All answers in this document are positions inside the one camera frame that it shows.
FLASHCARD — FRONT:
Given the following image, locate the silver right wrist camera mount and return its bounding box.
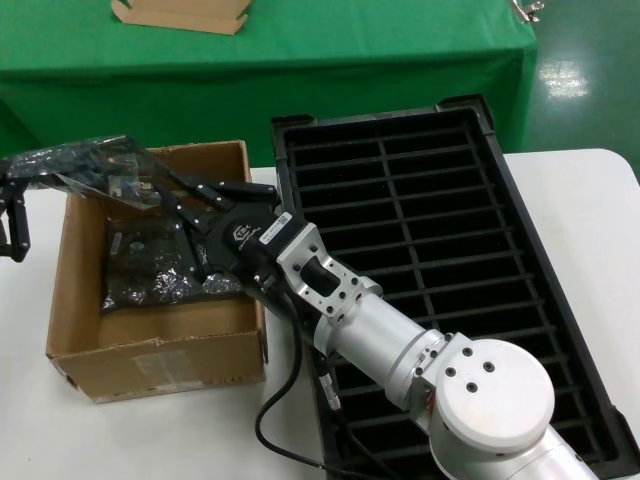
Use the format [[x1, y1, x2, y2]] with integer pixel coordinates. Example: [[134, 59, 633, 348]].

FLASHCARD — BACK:
[[259, 209, 384, 321]]

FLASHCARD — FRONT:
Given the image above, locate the silver metal binder clip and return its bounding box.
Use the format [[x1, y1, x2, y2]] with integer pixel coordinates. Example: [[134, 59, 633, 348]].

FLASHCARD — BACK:
[[510, 0, 545, 24]]

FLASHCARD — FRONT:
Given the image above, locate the open brown cardboard box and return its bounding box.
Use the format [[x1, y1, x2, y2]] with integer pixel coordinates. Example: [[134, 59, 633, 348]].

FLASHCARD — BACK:
[[45, 139, 269, 404]]

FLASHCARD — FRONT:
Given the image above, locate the flat open cardboard mailer box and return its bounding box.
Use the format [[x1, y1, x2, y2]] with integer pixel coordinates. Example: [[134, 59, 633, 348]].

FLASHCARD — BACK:
[[110, 0, 250, 37]]

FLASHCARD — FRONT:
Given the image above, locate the silver antistatic bag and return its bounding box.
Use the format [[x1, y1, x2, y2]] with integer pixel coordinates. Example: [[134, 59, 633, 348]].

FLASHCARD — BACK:
[[0, 133, 174, 211]]

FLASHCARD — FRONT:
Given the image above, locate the bagged graphics card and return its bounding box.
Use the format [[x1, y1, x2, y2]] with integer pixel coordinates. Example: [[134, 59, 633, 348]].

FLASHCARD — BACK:
[[99, 219, 256, 314]]

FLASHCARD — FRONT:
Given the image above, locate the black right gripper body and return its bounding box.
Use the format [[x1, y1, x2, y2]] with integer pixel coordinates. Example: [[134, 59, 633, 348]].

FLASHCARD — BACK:
[[202, 203, 282, 297]]

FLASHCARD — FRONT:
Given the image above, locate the black slotted plastic container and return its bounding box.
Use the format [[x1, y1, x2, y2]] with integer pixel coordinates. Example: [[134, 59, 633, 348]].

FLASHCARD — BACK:
[[269, 93, 629, 474]]

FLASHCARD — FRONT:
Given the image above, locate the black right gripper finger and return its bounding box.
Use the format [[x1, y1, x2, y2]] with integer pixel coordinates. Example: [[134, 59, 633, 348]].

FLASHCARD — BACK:
[[148, 168, 280, 224], [172, 218, 216, 284]]

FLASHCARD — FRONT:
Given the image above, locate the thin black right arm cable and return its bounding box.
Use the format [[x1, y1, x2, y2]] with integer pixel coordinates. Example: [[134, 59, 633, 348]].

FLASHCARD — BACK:
[[254, 272, 351, 474]]

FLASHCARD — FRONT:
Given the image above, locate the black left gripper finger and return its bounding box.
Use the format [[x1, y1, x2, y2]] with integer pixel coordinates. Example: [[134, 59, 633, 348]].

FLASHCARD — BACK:
[[0, 172, 33, 265]]

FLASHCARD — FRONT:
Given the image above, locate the black cable with silver plug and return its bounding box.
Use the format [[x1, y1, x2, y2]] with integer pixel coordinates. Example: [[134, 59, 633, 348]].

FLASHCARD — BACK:
[[314, 349, 396, 474]]

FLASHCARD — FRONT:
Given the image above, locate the green tablecloth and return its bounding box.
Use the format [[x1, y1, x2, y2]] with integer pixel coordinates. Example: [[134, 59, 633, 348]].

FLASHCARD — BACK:
[[0, 0, 539, 177]]

